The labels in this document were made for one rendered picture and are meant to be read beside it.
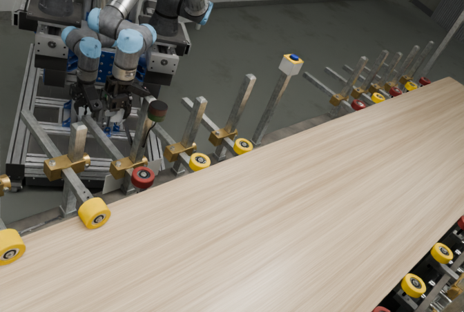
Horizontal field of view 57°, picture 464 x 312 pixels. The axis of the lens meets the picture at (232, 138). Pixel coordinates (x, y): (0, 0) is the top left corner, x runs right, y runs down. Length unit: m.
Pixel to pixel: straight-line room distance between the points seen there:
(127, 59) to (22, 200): 1.43
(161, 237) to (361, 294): 0.69
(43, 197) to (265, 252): 1.53
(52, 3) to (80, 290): 1.30
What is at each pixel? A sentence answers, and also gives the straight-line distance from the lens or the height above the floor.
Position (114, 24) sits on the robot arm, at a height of 1.33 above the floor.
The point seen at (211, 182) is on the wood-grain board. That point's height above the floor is 0.90.
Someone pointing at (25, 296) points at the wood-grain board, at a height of 0.90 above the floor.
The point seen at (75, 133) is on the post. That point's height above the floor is 1.09.
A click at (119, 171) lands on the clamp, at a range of 1.60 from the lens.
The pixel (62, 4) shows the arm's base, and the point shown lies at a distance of 2.10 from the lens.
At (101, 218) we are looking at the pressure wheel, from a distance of 1.34.
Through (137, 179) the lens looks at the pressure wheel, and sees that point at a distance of 1.52.
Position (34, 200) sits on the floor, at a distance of 2.62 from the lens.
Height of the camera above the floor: 1.97
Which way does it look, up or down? 36 degrees down
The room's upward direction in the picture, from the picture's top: 23 degrees clockwise
